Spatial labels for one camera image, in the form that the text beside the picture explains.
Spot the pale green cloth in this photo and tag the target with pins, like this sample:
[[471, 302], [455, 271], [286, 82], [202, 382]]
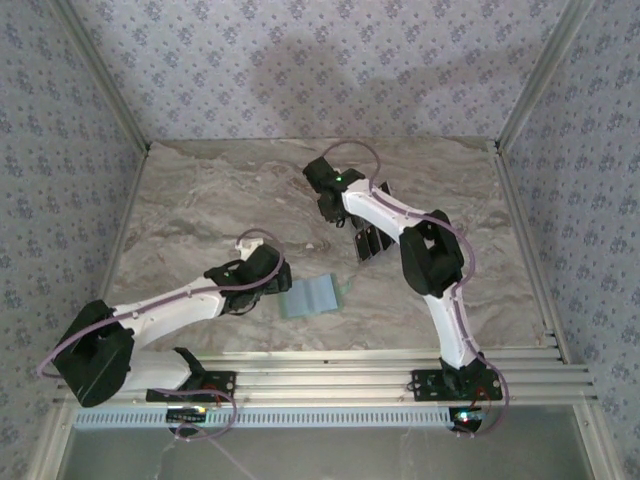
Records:
[[310, 297]]

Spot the black tiered card stand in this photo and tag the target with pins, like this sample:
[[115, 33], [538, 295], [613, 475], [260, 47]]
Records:
[[372, 242]]

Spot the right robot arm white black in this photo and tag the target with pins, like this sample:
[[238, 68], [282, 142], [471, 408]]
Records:
[[450, 320]]

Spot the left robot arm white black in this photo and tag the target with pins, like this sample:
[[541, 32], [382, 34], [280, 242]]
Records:
[[165, 310]]

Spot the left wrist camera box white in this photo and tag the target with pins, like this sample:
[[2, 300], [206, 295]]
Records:
[[248, 248]]

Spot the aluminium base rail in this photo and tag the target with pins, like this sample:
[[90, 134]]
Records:
[[325, 380]]

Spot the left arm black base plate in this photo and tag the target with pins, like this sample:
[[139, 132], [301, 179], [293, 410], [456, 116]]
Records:
[[225, 382]]

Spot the right aluminium table edge rail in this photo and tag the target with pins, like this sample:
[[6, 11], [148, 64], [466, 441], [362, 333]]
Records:
[[511, 190]]

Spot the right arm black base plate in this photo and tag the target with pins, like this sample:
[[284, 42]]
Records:
[[422, 385]]

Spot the right aluminium frame post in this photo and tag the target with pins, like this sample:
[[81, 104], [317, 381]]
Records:
[[541, 75]]

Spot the aluminium frame post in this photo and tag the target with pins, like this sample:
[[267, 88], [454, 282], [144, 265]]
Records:
[[105, 75], [541, 75]]

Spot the left aluminium frame post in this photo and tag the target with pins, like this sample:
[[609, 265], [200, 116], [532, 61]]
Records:
[[105, 75]]

